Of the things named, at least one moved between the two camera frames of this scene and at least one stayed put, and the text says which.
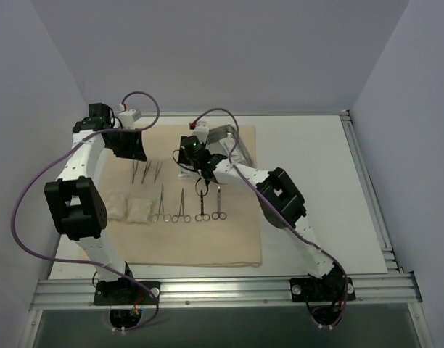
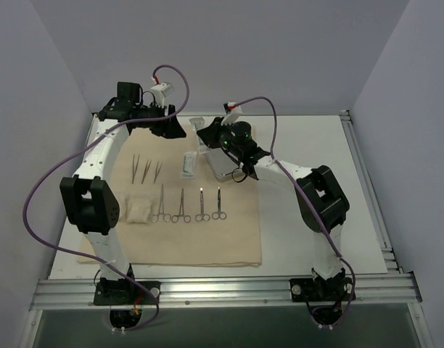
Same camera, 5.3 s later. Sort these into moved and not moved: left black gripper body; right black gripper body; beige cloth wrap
Moved: right black gripper body; left black gripper body
Not moved: beige cloth wrap
